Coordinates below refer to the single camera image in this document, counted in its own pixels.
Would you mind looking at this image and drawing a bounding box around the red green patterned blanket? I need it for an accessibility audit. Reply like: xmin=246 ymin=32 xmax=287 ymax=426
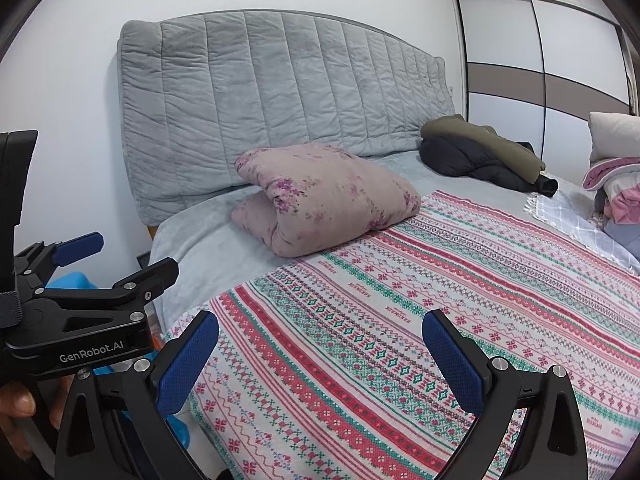
xmin=165 ymin=189 xmax=640 ymax=480

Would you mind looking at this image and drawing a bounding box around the grey quilted headboard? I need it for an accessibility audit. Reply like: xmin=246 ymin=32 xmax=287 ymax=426
xmin=117 ymin=9 xmax=457 ymax=226

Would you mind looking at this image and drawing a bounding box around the floral padded jacket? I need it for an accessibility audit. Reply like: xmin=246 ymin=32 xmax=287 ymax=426
xmin=231 ymin=143 xmax=422 ymax=259

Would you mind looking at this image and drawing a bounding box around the white lattice fringed cloth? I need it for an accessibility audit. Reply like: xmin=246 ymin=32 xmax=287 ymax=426
xmin=523 ymin=185 xmax=640 ymax=276

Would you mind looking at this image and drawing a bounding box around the pile of pink white bedding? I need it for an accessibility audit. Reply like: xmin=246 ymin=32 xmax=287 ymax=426
xmin=587 ymin=111 xmax=640 ymax=166

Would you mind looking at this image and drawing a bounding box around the person's left hand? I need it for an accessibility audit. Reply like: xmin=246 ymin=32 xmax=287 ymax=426
xmin=0 ymin=375 xmax=76 ymax=461

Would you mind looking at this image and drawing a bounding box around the white sliding door wardrobe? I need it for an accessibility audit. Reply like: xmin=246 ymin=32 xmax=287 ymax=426
xmin=442 ymin=0 xmax=640 ymax=148

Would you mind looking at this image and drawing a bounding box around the olive green jacket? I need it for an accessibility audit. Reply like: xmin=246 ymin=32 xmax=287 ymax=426
xmin=420 ymin=114 xmax=547 ymax=186

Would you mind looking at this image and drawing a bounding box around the pink folded quilt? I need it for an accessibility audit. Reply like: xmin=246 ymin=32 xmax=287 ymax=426
xmin=581 ymin=156 xmax=640 ymax=226

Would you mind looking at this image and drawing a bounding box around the blue folded blanket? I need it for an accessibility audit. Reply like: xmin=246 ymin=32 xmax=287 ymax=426
xmin=602 ymin=217 xmax=640 ymax=263

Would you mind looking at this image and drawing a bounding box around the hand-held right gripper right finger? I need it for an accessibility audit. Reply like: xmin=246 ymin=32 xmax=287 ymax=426
xmin=421 ymin=309 xmax=591 ymax=480

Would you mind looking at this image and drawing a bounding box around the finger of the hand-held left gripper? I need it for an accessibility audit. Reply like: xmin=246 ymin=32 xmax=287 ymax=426
xmin=12 ymin=231 xmax=105 ymax=291
xmin=30 ymin=256 xmax=180 ymax=306

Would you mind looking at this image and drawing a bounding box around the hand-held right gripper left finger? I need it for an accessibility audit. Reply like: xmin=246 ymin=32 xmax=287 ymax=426
xmin=52 ymin=310 xmax=220 ymax=480

